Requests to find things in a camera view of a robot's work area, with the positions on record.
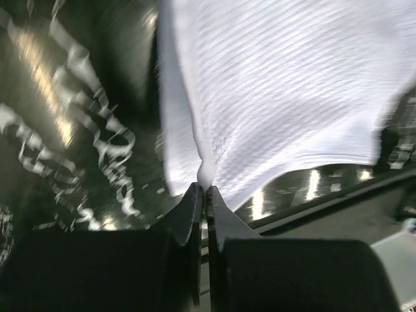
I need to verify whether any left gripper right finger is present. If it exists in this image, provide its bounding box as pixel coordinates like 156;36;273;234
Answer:
206;187;260;309

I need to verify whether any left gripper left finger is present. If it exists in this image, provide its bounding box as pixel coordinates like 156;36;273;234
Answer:
172;183;203;307

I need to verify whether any light blue towel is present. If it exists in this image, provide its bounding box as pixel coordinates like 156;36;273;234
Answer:
157;1;415;210

